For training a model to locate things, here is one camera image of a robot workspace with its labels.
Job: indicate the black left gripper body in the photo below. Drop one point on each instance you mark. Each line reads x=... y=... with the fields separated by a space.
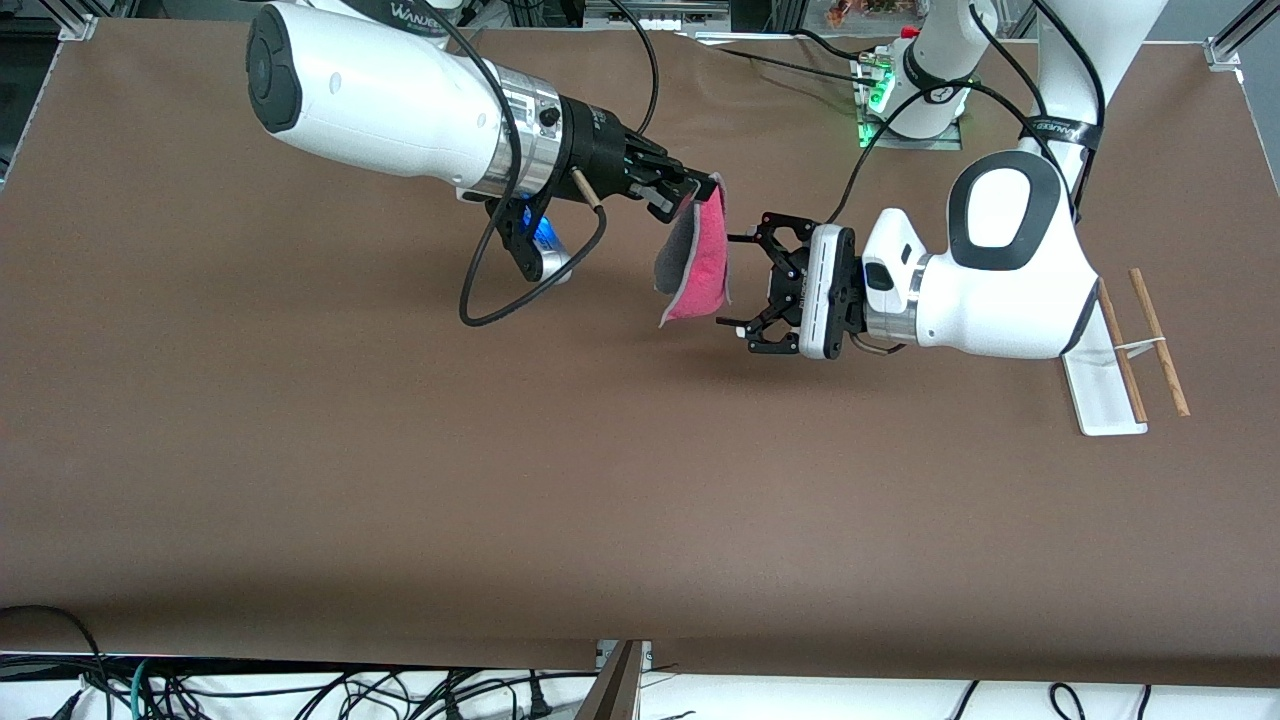
x=779 y=287

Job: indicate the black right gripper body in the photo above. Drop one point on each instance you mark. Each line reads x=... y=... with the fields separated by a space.
x=590 y=157

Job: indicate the grey and pink towel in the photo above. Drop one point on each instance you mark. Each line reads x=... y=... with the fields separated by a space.
x=700 y=270

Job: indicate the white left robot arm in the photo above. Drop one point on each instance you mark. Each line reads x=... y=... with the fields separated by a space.
x=1000 y=290

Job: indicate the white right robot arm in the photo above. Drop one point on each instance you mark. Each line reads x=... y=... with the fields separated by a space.
x=390 y=110

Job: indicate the wooden rack rod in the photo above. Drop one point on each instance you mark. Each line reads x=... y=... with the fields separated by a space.
x=1130 y=385
x=1160 y=340

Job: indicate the white flat strip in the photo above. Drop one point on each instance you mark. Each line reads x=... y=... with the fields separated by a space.
x=745 y=38

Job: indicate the grey metal box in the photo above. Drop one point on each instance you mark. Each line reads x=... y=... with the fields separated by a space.
x=680 y=10

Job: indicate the colourful packaged items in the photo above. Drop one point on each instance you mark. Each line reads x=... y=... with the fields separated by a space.
x=870 y=10

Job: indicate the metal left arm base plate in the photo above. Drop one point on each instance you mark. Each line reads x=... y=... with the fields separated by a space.
x=950 y=143

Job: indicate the white rack base plate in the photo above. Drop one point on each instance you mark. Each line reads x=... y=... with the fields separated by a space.
x=1105 y=405

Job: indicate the white rack rod bracket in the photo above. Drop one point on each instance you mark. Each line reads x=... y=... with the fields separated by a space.
x=1140 y=348

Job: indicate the aluminium frame corner profile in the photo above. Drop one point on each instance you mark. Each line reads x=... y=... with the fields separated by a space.
x=78 y=25
x=1235 y=45

